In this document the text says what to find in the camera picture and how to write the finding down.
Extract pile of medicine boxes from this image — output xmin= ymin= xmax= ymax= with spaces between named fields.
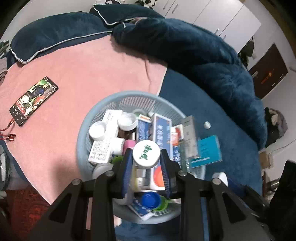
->
xmin=88 ymin=109 xmax=222 ymax=220

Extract steel cup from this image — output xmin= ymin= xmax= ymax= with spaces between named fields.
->
xmin=269 ymin=178 xmax=280 ymax=193

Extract panda plush toy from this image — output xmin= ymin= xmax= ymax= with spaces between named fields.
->
xmin=136 ymin=0 xmax=158 ymax=7

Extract pile of clothes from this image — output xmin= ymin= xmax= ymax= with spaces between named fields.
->
xmin=264 ymin=107 xmax=288 ymax=149

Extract dark blue plush blanket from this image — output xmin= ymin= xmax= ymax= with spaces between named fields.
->
xmin=116 ymin=68 xmax=264 ymax=241

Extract hanging dark clothes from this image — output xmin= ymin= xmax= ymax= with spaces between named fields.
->
xmin=238 ymin=38 xmax=256 ymax=67

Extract dark blue plush duvet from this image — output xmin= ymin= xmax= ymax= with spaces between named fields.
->
xmin=112 ymin=17 xmax=267 ymax=151

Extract white cap with green print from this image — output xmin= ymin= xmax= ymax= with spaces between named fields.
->
xmin=132 ymin=140 xmax=162 ymax=169

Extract pink bed sheet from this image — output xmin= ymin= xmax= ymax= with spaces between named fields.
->
xmin=0 ymin=32 xmax=168 ymax=230

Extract brown glass bottle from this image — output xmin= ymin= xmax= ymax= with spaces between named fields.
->
xmin=118 ymin=130 xmax=137 ymax=141

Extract blue bottle cap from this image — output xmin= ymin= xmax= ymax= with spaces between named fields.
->
xmin=141 ymin=192 xmax=161 ymax=210

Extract white screw cap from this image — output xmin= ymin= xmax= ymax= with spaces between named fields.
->
xmin=89 ymin=121 xmax=107 ymax=141
xmin=92 ymin=163 xmax=114 ymax=180

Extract pale green perforated plastic basket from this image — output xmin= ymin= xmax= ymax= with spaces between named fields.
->
xmin=76 ymin=91 xmax=206 ymax=225

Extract dark brown door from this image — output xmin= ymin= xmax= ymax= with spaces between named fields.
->
xmin=248 ymin=43 xmax=288 ymax=99

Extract dark blue piped pillow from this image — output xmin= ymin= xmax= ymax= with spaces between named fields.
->
xmin=90 ymin=3 xmax=167 ymax=26
xmin=9 ymin=11 xmax=114 ymax=64

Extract white wardrobe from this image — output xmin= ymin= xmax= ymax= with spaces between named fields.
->
xmin=150 ymin=0 xmax=262 ymax=54

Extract red cable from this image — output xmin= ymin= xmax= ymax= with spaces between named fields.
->
xmin=0 ymin=118 xmax=18 ymax=142

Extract white plastic bottle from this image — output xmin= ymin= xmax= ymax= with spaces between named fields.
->
xmin=110 ymin=138 xmax=126 ymax=156

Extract red patterned rug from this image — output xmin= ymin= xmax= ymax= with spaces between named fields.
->
xmin=0 ymin=185 xmax=53 ymax=241

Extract cardboard box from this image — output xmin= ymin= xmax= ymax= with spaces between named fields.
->
xmin=259 ymin=151 xmax=274 ymax=169

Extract lime green lid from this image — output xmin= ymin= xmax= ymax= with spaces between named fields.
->
xmin=154 ymin=195 xmax=170 ymax=211

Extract black box-shaped object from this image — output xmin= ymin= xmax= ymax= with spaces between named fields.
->
xmin=266 ymin=160 xmax=296 ymax=241

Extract black smartphone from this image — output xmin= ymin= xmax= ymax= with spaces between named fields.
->
xmin=9 ymin=76 xmax=59 ymax=127

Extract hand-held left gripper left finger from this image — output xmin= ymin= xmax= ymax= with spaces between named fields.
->
xmin=28 ymin=148 xmax=134 ymax=241

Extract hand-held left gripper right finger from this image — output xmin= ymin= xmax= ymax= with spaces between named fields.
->
xmin=161 ymin=148 xmax=272 ymax=241

